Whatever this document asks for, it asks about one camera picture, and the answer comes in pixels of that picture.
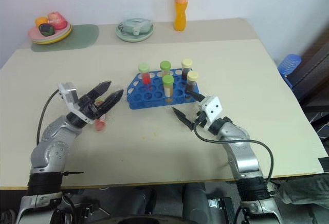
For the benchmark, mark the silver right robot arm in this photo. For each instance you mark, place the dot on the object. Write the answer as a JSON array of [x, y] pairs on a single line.
[[241, 152]]

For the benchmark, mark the orange toy fruit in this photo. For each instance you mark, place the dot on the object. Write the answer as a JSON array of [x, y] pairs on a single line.
[[41, 21]]

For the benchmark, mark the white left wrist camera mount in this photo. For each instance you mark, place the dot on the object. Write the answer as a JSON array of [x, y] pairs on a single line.
[[70, 96]]

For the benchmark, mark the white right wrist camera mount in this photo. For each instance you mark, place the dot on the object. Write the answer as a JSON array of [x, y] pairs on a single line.
[[212, 109]]

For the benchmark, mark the pale tube with green cap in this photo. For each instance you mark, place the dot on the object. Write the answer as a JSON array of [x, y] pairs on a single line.
[[165, 67]]

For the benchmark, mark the dark wooden furniture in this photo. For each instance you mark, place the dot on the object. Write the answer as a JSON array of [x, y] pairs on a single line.
[[313, 70]]

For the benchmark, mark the dark grey rounded shape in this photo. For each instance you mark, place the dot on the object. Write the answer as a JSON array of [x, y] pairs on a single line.
[[195, 201]]

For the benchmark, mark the black and green toy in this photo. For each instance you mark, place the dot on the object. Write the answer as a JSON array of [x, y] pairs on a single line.
[[46, 29]]

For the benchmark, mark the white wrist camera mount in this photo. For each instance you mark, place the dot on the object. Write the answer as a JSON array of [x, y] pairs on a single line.
[[70, 96], [212, 109]]

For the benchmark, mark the dark tube with yellow cap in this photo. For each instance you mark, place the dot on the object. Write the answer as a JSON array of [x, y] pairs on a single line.
[[191, 80], [186, 68]]

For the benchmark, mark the pink toy peach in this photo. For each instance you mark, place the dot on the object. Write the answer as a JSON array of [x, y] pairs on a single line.
[[57, 19]]

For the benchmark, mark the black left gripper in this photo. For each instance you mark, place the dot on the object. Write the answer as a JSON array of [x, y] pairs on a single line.
[[90, 107]]

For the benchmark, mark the stack of coloured plates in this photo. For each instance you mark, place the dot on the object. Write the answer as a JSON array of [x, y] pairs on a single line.
[[59, 36]]

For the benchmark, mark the green placemat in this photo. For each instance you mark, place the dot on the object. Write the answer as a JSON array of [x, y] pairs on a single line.
[[84, 36]]

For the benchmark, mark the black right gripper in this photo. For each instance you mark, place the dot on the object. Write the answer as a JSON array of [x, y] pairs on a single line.
[[199, 118]]

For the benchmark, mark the red tube with green cap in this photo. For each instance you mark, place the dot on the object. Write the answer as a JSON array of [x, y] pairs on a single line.
[[145, 76]]

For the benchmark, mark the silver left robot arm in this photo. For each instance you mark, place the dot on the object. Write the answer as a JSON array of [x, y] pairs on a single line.
[[51, 147]]

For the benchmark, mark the yellow tube with green cap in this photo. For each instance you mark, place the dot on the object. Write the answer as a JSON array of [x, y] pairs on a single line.
[[168, 86]]

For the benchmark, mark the blue test tube rack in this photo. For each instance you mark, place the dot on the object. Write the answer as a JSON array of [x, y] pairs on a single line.
[[144, 96]]

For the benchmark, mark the pale green pouch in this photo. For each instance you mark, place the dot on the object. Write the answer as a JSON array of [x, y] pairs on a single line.
[[135, 26]]

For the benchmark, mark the blue plastic stool stack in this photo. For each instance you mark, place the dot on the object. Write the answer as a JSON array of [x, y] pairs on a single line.
[[289, 67]]

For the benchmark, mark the orange soda bottle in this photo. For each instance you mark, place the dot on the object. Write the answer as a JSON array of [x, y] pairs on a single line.
[[181, 10]]

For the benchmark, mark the pale green plate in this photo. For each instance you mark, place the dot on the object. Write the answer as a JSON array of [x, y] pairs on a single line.
[[128, 37]]

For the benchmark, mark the test tube with pink cap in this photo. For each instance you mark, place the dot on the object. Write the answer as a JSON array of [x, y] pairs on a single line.
[[100, 125]]

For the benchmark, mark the grey cloth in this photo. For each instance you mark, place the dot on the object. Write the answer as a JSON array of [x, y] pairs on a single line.
[[306, 188]]

